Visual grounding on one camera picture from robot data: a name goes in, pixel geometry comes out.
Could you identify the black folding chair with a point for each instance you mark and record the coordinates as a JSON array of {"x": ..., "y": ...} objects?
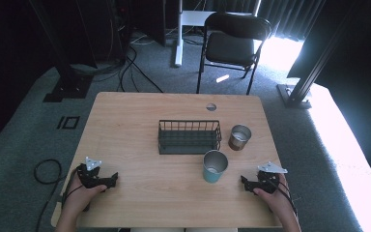
[{"x": 230, "y": 48}]

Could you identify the black aluminium profile stand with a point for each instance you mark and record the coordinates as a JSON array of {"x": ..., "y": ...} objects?
[{"x": 298, "y": 95}]

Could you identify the teal metal cup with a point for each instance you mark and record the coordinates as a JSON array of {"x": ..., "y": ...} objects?
[{"x": 213, "y": 175}]

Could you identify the person's right hand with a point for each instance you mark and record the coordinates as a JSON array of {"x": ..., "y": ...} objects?
[{"x": 278, "y": 199}]

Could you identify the person's left hand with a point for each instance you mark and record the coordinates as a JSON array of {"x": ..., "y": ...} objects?
[{"x": 77, "y": 198}]

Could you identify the black stand with square base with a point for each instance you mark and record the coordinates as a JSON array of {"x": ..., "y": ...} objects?
[{"x": 69, "y": 85}]

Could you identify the white tape strip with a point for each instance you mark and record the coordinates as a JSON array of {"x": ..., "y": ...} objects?
[{"x": 222, "y": 78}]

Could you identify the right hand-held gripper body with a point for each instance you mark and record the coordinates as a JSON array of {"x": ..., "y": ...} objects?
[{"x": 267, "y": 183}]

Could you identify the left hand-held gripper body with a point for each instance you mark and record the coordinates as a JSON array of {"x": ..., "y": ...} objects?
[{"x": 90, "y": 179}]

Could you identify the brown metal cup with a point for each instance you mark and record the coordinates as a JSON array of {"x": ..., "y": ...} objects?
[{"x": 236, "y": 143}]

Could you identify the round grey table grommet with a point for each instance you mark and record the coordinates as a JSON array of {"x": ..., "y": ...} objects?
[{"x": 211, "y": 107}]

